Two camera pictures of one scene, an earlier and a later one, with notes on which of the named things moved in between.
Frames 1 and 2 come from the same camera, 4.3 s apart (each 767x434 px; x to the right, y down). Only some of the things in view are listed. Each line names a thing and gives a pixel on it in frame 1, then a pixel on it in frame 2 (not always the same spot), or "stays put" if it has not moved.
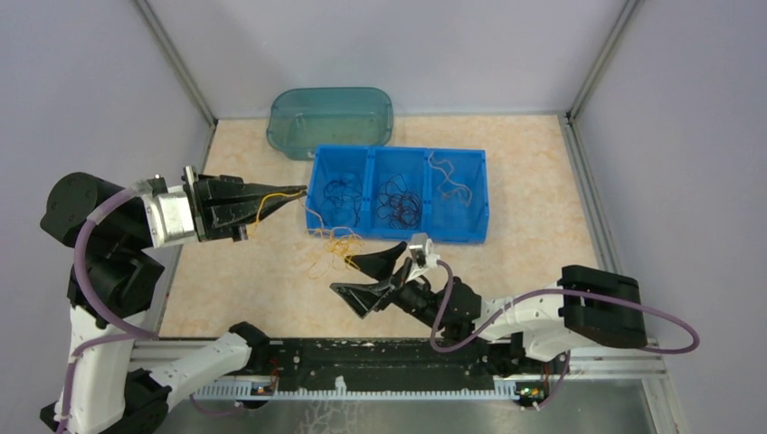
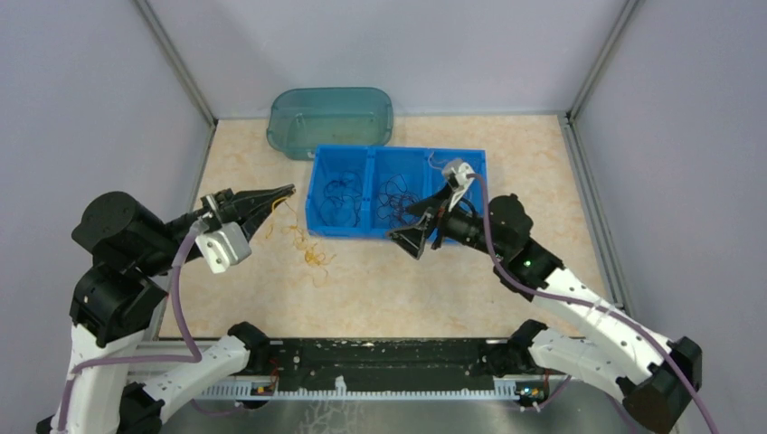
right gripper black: (365, 297) to (412, 239)
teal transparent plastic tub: (300, 119) stays put
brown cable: (394, 186) stays put
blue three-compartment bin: (374, 192) stays put
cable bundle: (336, 250) to (312, 255)
